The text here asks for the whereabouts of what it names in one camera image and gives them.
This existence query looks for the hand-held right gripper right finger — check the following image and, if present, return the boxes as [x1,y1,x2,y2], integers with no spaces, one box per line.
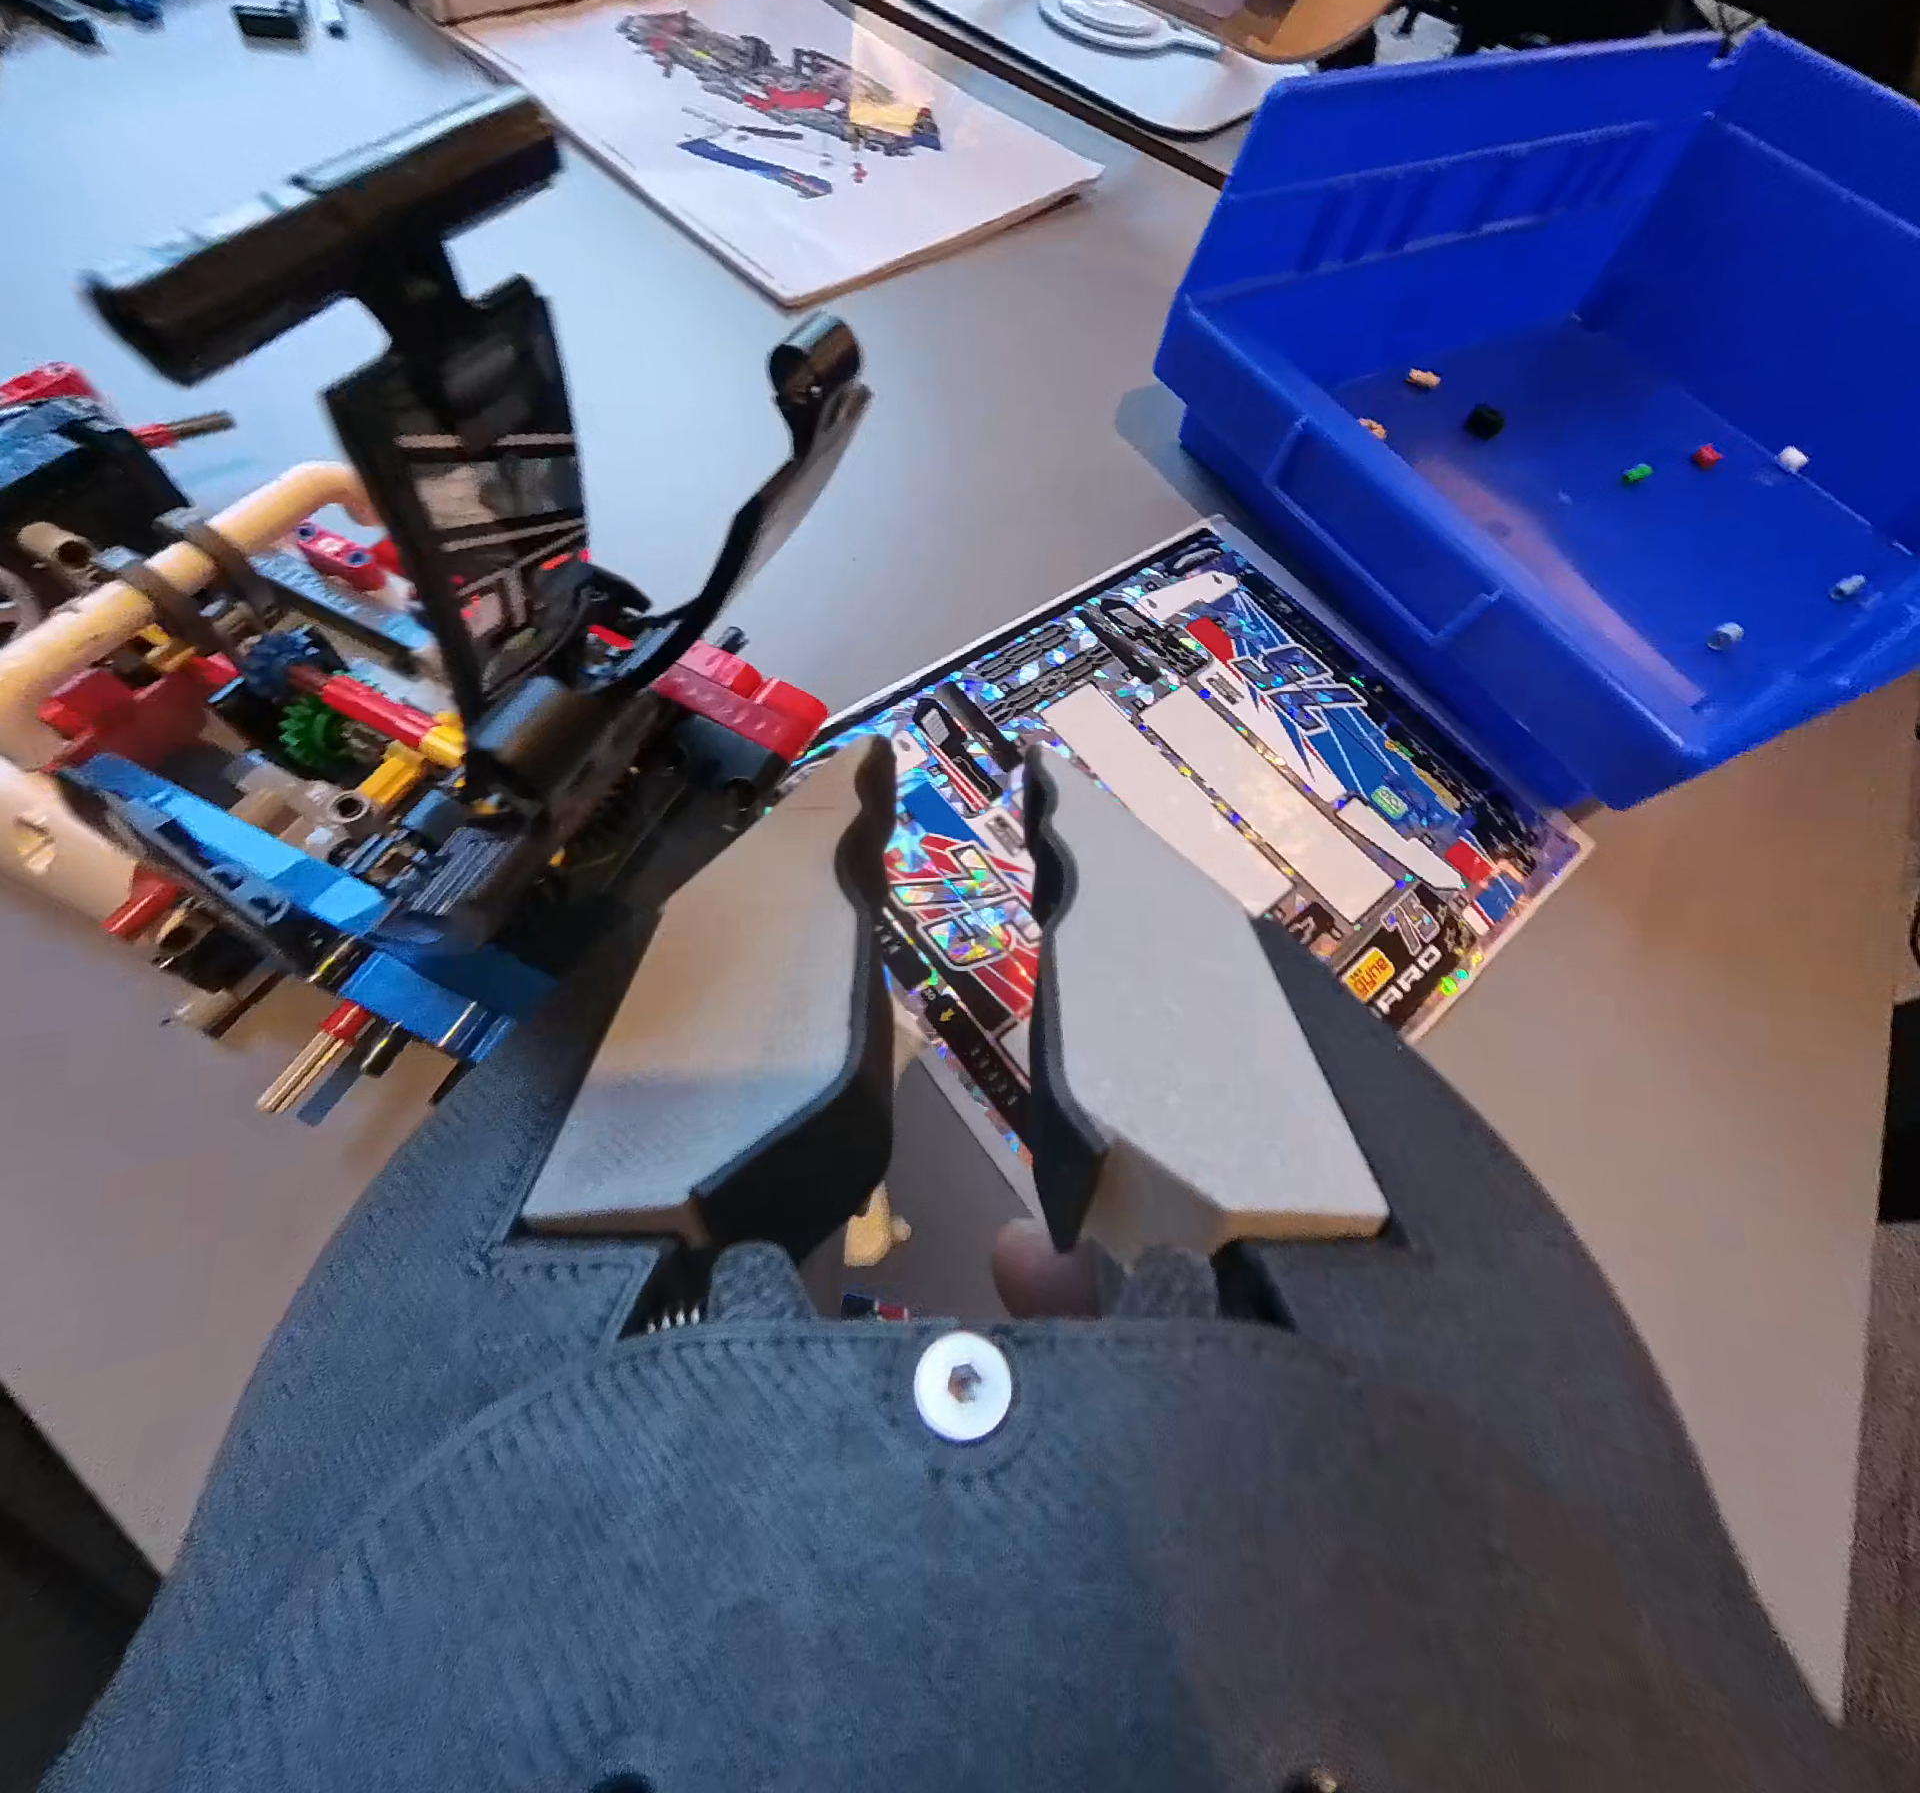
[1022,746,1394,1257]

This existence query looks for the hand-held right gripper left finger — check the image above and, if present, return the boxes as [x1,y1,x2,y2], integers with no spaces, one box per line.
[519,735,902,1261]

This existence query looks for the toy brick car model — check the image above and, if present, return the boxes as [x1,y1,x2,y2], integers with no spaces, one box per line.
[0,89,875,1127]

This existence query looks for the shiny sticker sheet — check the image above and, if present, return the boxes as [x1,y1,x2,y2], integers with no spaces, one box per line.
[780,518,1593,1180]

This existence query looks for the scattered tiny brick pieces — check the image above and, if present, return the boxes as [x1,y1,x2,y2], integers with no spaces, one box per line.
[1358,365,1869,654]

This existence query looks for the car drawing instruction booklet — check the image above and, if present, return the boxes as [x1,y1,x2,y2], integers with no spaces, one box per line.
[452,0,1108,309]

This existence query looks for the blue plastic bin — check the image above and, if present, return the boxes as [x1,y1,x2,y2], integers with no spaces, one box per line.
[1156,22,1920,813]

